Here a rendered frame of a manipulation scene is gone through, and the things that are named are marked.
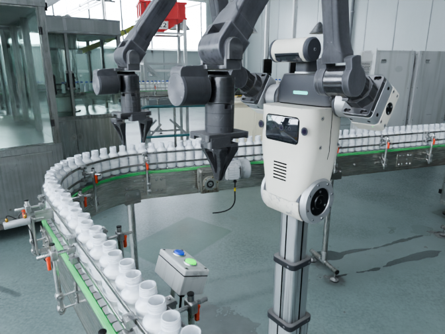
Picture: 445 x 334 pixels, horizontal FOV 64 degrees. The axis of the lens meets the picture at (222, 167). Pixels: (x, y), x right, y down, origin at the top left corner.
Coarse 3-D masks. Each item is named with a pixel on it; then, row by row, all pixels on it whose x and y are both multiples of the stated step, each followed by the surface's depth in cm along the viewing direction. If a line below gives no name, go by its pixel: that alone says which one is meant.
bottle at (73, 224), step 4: (76, 208) 118; (80, 208) 117; (72, 212) 114; (76, 212) 115; (80, 212) 116; (72, 216) 115; (76, 216) 115; (72, 220) 115; (76, 220) 115; (68, 224) 116; (72, 224) 115; (76, 224) 115; (72, 228) 115; (76, 244) 116; (76, 248) 117; (76, 252) 117
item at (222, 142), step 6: (216, 138) 65; (222, 138) 66; (228, 138) 67; (204, 144) 66; (210, 144) 65; (216, 144) 65; (222, 144) 66; (228, 144) 67; (234, 144) 68; (228, 150) 68; (234, 150) 69; (216, 156) 72; (228, 156) 69; (216, 162) 72; (228, 162) 70; (222, 174) 71
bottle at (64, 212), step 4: (64, 200) 126; (68, 200) 127; (72, 200) 126; (64, 204) 124; (64, 208) 124; (60, 212) 124; (64, 212) 124; (68, 212) 124; (64, 216) 124; (64, 220) 124; (64, 228) 125; (64, 232) 125
